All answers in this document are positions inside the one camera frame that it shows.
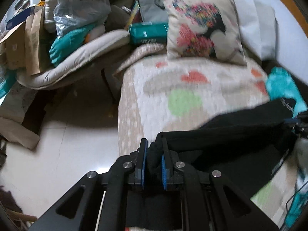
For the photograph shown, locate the floral silhouette cushion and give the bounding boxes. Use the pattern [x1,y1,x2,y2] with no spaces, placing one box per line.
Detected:
[162,0,246,65]

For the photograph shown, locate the turquoise fleece blanket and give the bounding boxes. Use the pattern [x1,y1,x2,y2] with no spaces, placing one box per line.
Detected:
[266,67,307,118]

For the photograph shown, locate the clear plastic bag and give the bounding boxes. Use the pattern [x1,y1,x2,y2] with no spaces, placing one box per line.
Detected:
[44,0,111,38]

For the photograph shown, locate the beige padded mat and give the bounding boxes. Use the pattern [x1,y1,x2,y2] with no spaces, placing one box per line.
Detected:
[16,29,130,90]

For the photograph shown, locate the teal cloth on mat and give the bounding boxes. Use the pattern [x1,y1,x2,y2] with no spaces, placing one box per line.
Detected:
[49,23,96,67]

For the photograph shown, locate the brown cardboard box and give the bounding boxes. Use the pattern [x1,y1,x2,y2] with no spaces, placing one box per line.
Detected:
[0,7,44,75]

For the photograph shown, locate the quilted patchwork bedspread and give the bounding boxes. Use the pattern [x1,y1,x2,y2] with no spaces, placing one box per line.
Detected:
[115,45,297,227]

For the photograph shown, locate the white pillow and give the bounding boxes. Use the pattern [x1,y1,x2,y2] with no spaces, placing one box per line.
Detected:
[234,0,276,60]

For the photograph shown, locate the teal tissue pack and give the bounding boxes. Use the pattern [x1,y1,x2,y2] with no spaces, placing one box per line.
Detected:
[128,22,169,44]

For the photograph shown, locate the black pants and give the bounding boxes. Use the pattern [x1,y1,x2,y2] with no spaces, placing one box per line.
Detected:
[146,98,299,229]

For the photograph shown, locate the brown paper bag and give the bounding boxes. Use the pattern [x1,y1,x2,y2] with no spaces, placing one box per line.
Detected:
[24,7,50,76]

